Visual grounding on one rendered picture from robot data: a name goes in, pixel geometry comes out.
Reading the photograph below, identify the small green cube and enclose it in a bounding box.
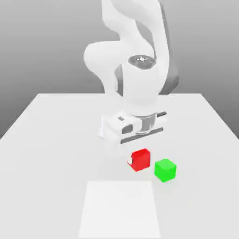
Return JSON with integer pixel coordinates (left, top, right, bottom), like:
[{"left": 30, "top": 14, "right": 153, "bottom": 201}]
[{"left": 154, "top": 158, "right": 177, "bottom": 183}]

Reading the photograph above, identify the small red cube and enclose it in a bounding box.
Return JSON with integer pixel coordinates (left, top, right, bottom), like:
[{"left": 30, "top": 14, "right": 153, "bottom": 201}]
[{"left": 127, "top": 148, "right": 151, "bottom": 173}]

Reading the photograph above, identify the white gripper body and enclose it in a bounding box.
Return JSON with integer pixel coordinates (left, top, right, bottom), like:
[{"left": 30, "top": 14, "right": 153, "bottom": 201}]
[{"left": 119, "top": 126, "right": 166, "bottom": 155}]

